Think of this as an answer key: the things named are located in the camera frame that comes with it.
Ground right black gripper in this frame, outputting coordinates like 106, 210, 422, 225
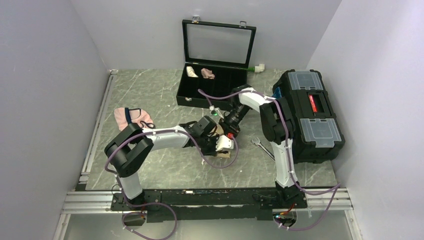
219, 103, 251, 140

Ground beige underwear navy trim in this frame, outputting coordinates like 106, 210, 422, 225
210, 124, 234, 159

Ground black compartment storage box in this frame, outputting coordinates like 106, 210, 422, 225
175, 19, 257, 111

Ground pink underwear navy trim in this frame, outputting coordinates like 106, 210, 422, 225
113, 107, 156, 131

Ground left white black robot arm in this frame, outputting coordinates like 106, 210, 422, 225
104, 116, 220, 210

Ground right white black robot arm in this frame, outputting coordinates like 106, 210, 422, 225
218, 84, 301, 208

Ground rolled pink underwear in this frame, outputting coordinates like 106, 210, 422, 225
201, 68, 215, 80

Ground rolled white underwear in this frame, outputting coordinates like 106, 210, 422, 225
185, 66, 199, 78

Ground steel combination wrench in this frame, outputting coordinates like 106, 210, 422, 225
251, 137, 275, 161

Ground green white pipe fitting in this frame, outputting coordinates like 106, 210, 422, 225
247, 64, 265, 73

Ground black plastic toolbox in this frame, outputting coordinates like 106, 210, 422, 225
272, 69, 346, 164

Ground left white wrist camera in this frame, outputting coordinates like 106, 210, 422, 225
215, 135, 234, 152

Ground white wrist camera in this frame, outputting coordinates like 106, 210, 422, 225
215, 135, 234, 152
209, 105, 221, 116

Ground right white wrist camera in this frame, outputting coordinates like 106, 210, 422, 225
209, 105, 221, 116

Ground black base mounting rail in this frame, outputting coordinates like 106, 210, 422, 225
110, 186, 308, 223

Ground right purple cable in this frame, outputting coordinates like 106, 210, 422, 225
197, 88, 342, 232

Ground aluminium frame rail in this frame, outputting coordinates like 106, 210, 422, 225
53, 69, 118, 240

